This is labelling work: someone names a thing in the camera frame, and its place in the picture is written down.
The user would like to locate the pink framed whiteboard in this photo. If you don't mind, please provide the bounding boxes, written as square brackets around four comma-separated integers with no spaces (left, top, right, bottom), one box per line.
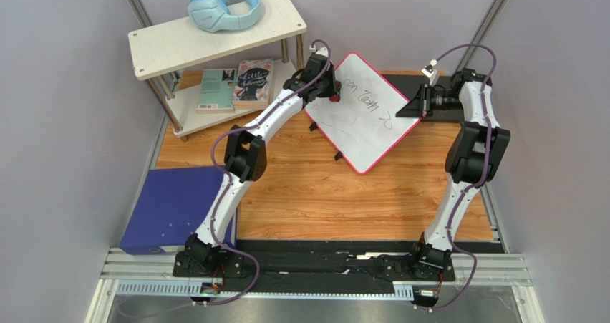
[305,52,421,175]

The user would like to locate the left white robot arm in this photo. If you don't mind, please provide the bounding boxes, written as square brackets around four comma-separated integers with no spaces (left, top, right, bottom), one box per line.
[173,49,339,277]

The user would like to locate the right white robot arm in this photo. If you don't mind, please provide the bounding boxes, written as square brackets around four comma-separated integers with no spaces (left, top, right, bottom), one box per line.
[396,66,510,279]

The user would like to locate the little women book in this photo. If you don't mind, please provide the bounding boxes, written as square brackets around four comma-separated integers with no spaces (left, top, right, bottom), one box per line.
[232,59,274,110]

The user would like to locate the teal paperback book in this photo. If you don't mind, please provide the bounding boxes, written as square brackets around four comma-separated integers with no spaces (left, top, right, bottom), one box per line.
[196,69,236,114]

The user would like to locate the white two tier shelf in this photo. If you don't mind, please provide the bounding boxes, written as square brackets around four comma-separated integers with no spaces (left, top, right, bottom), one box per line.
[128,0,307,141]

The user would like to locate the light blue headphones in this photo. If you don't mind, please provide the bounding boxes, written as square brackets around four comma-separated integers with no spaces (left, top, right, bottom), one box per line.
[187,0,263,33]

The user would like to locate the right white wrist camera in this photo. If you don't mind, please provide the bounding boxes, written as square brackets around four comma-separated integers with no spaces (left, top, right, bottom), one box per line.
[421,59,439,87]

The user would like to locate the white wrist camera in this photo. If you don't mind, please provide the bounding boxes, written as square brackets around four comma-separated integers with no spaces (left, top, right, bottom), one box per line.
[421,59,439,87]
[309,44,329,61]

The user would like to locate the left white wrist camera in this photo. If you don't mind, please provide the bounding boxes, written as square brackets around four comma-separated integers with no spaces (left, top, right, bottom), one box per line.
[309,44,329,61]

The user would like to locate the wire whiteboard stand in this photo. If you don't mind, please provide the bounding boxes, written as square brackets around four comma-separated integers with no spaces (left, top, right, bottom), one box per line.
[309,122,343,161]

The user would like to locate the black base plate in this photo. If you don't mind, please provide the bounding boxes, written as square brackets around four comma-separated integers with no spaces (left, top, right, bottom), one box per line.
[171,238,505,295]

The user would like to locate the blue ring binder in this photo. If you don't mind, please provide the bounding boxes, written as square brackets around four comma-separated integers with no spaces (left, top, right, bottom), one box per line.
[120,166,223,255]

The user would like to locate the aluminium rail frame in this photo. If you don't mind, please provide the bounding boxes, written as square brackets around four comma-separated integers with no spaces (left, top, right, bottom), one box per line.
[85,248,543,322]

